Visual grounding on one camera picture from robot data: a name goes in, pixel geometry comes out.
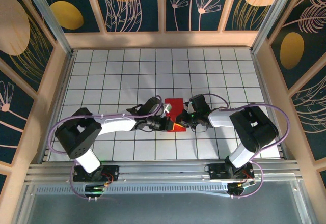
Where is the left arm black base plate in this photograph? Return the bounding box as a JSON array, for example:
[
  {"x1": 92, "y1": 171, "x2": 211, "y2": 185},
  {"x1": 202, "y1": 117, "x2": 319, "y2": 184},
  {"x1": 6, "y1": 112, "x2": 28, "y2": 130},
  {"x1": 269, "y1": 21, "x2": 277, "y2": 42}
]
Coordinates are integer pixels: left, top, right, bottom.
[{"x1": 72, "y1": 164, "x2": 120, "y2": 183}]

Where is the small wired circuit board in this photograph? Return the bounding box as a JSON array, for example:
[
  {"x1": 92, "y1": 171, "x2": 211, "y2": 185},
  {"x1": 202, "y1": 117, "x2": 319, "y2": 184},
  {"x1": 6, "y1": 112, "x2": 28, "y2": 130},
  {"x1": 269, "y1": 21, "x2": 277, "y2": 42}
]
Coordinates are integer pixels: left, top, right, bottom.
[
  {"x1": 84, "y1": 182, "x2": 109, "y2": 197},
  {"x1": 228, "y1": 179, "x2": 257, "y2": 197}
]

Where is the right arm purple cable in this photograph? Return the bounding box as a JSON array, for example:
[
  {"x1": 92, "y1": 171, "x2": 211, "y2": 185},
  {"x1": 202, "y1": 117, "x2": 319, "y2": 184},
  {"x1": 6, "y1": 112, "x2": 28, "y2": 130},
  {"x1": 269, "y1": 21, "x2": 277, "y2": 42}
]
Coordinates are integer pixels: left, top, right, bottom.
[{"x1": 202, "y1": 93, "x2": 292, "y2": 199}]

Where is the slotted grey cable duct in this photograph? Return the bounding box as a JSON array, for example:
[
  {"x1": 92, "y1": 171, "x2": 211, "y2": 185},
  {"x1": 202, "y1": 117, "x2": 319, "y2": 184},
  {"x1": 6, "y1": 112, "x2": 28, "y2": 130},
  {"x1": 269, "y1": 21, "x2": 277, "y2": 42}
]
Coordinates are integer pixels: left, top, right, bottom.
[{"x1": 35, "y1": 184, "x2": 230, "y2": 197}]

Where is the aluminium side rail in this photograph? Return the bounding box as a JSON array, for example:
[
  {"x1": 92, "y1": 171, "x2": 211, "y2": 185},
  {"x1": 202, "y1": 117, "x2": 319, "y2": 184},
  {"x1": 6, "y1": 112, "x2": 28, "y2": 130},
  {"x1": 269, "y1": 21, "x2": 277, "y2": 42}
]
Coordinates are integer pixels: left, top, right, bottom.
[
  {"x1": 38, "y1": 50, "x2": 76, "y2": 164},
  {"x1": 251, "y1": 49, "x2": 290, "y2": 162}
]

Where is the long aluminium base rail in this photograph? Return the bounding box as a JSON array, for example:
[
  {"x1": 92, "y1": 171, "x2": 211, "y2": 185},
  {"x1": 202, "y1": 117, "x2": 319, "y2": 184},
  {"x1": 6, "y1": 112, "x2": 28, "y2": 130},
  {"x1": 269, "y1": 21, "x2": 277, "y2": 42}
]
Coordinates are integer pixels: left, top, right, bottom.
[{"x1": 25, "y1": 159, "x2": 303, "y2": 184}]

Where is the aluminium corner post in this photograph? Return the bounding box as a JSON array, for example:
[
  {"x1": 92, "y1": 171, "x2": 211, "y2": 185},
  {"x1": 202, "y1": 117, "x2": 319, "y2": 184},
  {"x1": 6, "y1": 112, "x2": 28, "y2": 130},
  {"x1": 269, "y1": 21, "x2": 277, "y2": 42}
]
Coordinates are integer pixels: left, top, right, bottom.
[
  {"x1": 250, "y1": 0, "x2": 293, "y2": 54},
  {"x1": 19, "y1": 0, "x2": 75, "y2": 57}
]

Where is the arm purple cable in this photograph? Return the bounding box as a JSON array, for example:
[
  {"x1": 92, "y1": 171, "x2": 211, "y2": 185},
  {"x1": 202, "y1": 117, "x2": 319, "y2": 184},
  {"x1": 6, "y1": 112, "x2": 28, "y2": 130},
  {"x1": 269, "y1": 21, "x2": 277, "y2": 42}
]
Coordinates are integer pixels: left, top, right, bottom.
[
  {"x1": 48, "y1": 95, "x2": 164, "y2": 201},
  {"x1": 202, "y1": 93, "x2": 292, "y2": 199}
]

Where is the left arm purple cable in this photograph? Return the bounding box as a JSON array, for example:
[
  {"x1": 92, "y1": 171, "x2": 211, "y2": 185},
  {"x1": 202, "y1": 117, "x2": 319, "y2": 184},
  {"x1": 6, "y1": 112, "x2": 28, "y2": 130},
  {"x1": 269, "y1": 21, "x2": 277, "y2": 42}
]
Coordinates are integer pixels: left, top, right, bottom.
[{"x1": 48, "y1": 95, "x2": 164, "y2": 201}]

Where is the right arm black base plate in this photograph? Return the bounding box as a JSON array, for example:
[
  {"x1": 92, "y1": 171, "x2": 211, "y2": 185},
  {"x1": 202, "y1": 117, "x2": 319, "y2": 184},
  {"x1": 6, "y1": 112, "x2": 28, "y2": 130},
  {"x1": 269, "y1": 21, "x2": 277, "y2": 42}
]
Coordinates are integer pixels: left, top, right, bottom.
[{"x1": 207, "y1": 163, "x2": 255, "y2": 181}]

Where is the white grid table mat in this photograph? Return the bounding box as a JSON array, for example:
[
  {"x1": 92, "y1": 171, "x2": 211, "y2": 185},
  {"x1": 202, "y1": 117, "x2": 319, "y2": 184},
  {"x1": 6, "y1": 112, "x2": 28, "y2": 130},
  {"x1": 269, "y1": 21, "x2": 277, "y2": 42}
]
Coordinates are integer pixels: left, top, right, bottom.
[{"x1": 47, "y1": 47, "x2": 283, "y2": 162}]

